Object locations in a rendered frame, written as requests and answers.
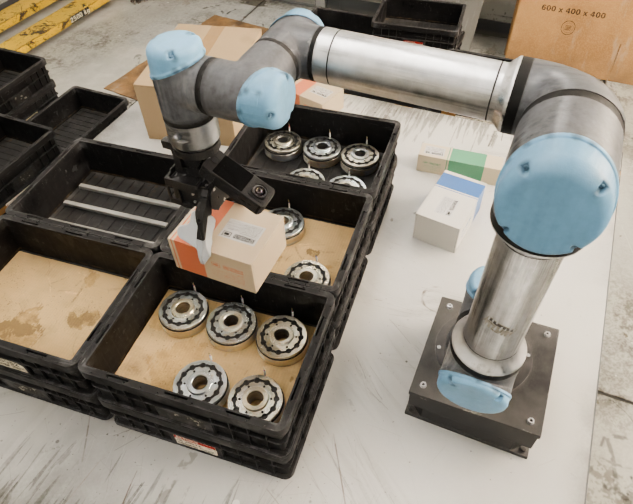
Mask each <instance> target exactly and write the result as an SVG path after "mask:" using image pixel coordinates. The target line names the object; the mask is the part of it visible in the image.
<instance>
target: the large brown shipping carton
mask: <svg viewBox="0 0 633 504"><path fill-rule="evenodd" d="M174 30H186V31H191V32H193V33H195V34H196V35H198V36H199V37H200V38H201V40H202V43H203V47H204V48H205V50H206V53H205V54H206V55H207V56H213V57H216V58H222V59H227V60H232V61H237V60H238V59H239V58H240V57H241V56H242V55H243V54H244V53H245V52H246V51H247V50H248V49H249V48H250V47H251V46H252V45H253V44H254V43H255V42H256V41H257V40H258V39H259V38H260V37H261V36H262V30H261V29H256V28H240V27H224V26H208V25H192V24H178V25H177V26H176V28H175V29H174ZM149 74H150V70H149V66H148V65H147V67H146V68H145V69H144V71H143V72H142V73H141V75H140V76H139V77H138V79H137V80H136V81H135V83H134V84H133V86H134V90H135V93H136V96H137V99H138V103H139V106H140V109H141V113H142V116H143V119H144V123H145V126H146V129H147V132H148V136H149V139H159V140H162V139H163V138H164V137H165V136H168V134H167V131H166V127H165V124H164V120H163V117H162V113H161V110H160V106H159V103H158V99H157V96H156V92H155V89H154V85H153V82H152V80H151V79H150V76H149ZM218 122H219V128H220V141H221V145H222V146H229V145H230V144H231V142H232V141H233V140H234V138H235V137H236V135H237V134H238V132H239V131H240V129H241V128H242V127H243V125H244V124H242V123H238V122H233V121H229V120H225V119H221V118H218Z"/></svg>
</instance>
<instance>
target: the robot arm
mask: <svg viewBox="0 0 633 504"><path fill-rule="evenodd" d="M205 53H206V50H205V48H204V47H203V43H202V40H201V38H200V37H199V36H198V35H196V34H195V33H193V32H191V31H186V30H173V31H168V32H164V33H161V34H159V35H157V36H155V38H153V39H152V40H150V42H149V43H148V44H147V47H146V57H147V61H148V66H149V70H150V74H149V76H150V79H151V80H152V82H153V85H154V89H155V92H156V96H157V99H158V103H159V106H160V110H161V113H162V117H163V120H164V124H165V127H166V131H167V134H168V136H165V137H164V138H163V139H162V140H161V144H162V147H163V148H165V149H169V150H171V152H172V156H173V159H174V163H175V164H174V165H173V166H172V167H171V168H170V169H169V173H168V174H167V175H166V176H165V177H164V181H165V184H166V187H167V190H168V194H169V197H170V200H171V202H172V203H175V204H178V205H182V206H183V207H186V208H190V209H193V208H194V207H195V206H196V210H194V211H193V212H192V213H191V218H190V222H189V223H188V224H184V225H180V226H179V227H178V229H177V234H178V236H179V237H180V238H181V239H182V240H184V241H185V242H187V243H189V244H190V245H192V246H193V247H195V248H196V249H197V253H198V258H199V261H200V263H201V264H205V263H206V262H207V260H208V259H209V258H210V256H211V246H212V243H213V241H212V234H213V230H214V228H215V222H216V220H215V218H214V217H213V216H212V209H213V210H219V209H220V207H221V205H222V204H223V203H224V202H225V200H226V199H227V198H232V199H233V200H234V201H235V202H237V203H238V204H240V205H243V206H244V207H246V208H247V209H248V210H250V211H251V212H253V213H254V214H256V215H258V214H260V213H262V212H263V210H264V209H265V208H266V206H267V205H268V203H269V202H270V201H271V199H272V198H273V196H274V193H275V190H274V188H272V187H271V186H269V185H268V184H267V183H265V182H264V181H262V180H261V179H260V178H258V177H257V176H255V175H254V174H253V173H251V172H250V171H248V170H247V169H246V168H244V167H243V166H241V165H240V164H239V163H237V162H236V161H234V160H233V159H232V158H230V157H229V156H227V155H226V154H225V153H223V152H222V151H220V150H219V149H220V146H221V141H220V128H219V122H218V118H221V119H225V120H229V121H233V122H238V123H242V124H244V125H246V126H248V127H253V128H257V127H260V128H265V129H271V130H276V129H280V128H281V127H283V126H284V125H285V124H286V123H287V122H288V120H289V118H290V113H291V111H293V108H294V104H295V98H296V88H295V82H296V81H297V79H299V78H300V79H305V80H309V81H313V82H318V83H322V84H326V85H331V86H335V87H340V88H344V89H348V90H353V91H357V92H362V93H366V94H370V95H375V96H379V97H384V98H388V99H392V100H397V101H401V102H406V103H410V104H414V105H419V106H423V107H428V108H432V109H436V110H441V111H445V112H450V113H454V114H458V115H463V116H467V117H472V118H476V119H480V120H485V121H489V122H491V123H493V125H494V126H495V128H496V130H497V131H498V132H501V133H505V134H509V135H513V136H514V137H513V140H512V143H511V146H510V148H509V151H508V154H507V157H506V160H505V163H504V165H503V167H502V169H501V171H500V173H499V175H498V178H497V181H496V185H495V189H494V199H493V203H492V206H491V209H490V222H491V225H492V228H493V230H494V231H495V233H496V234H495V237H494V240H493V243H492V246H491V249H490V252H489V255H488V258H487V261H486V264H485V266H481V267H478V268H477V269H475V270H474V271H473V272H472V273H471V275H470V277H469V279H468V280H467V282H466V292H465V296H464V299H463V302H462V305H461V309H460V312H459V315H458V318H457V321H456V323H455V324H454V325H453V327H452V328H451V329H450V331H449V333H448V335H447V339H446V343H445V353H446V354H445V357H444V360H443V363H442V366H441V369H440V370H439V371H438V374H439V376H438V379H437V387H438V389H439V391H440V392H441V393H442V394H443V395H444V396H445V397H446V398H447V399H449V400H450V401H452V402H453V403H455V404H457V405H459V406H461V407H463V408H466V409H469V410H472V411H476V412H480V413H489V414H494V413H500V412H502V411H504V410H505V409H506V408H507V407H508V404H509V400H511V398H512V396H511V392H512V388H513V384H514V381H515V379H516V376H517V374H518V373H519V371H520V369H521V367H522V365H523V363H524V361H525V359H526V356H527V344H526V340H525V338H524V337H525V335H526V333H527V331H528V329H529V327H530V325H531V323H532V321H533V319H534V317H535V315H536V313H537V311H538V309H539V307H540V305H541V303H542V301H543V299H544V297H545V295H546V293H547V291H548V289H549V287H550V285H551V283H552V281H553V279H554V277H555V275H556V273H557V271H558V269H559V267H560V265H561V263H562V261H563V259H564V258H565V257H569V256H572V255H574V254H576V253H578V252H579V251H580V250H582V249H583V248H584V247H586V246H588V245H589V244H591V243H592V242H593V241H595V240H596V239H597V238H598V237H599V236H600V235H601V234H602V233H603V232H604V230H605V229H606V227H607V226H608V224H609V222H610V220H611V217H612V215H613V213H614V211H615V209H616V206H617V202H618V197H619V170H620V163H621V155H622V147H623V141H624V136H625V131H626V118H625V114H624V110H623V107H622V105H621V103H620V101H619V99H618V98H617V96H616V95H615V93H614V92H613V91H612V90H611V89H610V88H609V87H607V86H606V85H605V84H604V83H603V82H601V81H600V80H598V79H597V78H595V77H593V76H591V75H589V74H587V73H585V72H582V71H580V70H578V69H575V68H572V67H569V66H566V65H563V64H559V63H556V62H552V61H547V60H543V59H538V58H533V57H528V56H519V57H518V58H516V59H514V60H513V61H511V62H506V61H501V60H496V59H491V58H486V57H480V56H475V55H470V54H465V53H460V52H455V51H450V50H444V49H439V48H434V47H429V46H424V45H419V44H414V43H408V42H403V41H398V40H393V39H388V38H383V37H378V36H373V35H367V34H362V33H357V32H352V31H347V30H342V29H337V28H331V27H326V26H324V25H323V23H322V21H321V20H320V18H319V17H318V16H316V15H315V14H313V13H312V12H311V11H310V10H307V9H303V8H296V9H292V10H290V11H288V12H286V13H285V14H284V15H283V16H281V17H279V18H278V19H276V20H275V21H274V22H273V23H272V25H271V26H270V27H269V29H268V30H267V31H266V32H265V33H264V34H263V35H262V36H261V37H260V38H259V39H258V40H257V41H256V42H255V43H254V44H253V45H252V46H251V47H250V48H249V49H248V50H247V51H246V52H245V53H244V54H243V55H242V56H241V57H240V58H239V59H238V60H237V61H232V60H227V59H222V58H216V57H213V56H207V55H206V54H205ZM175 170H177V171H175ZM174 171H175V172H174ZM173 172H174V173H173ZM172 173H173V174H172ZM171 174H172V175H171ZM169 186H172V187H173V191H174V194H175V197H176V198H175V197H172V193H171V190H170V187H169Z"/></svg>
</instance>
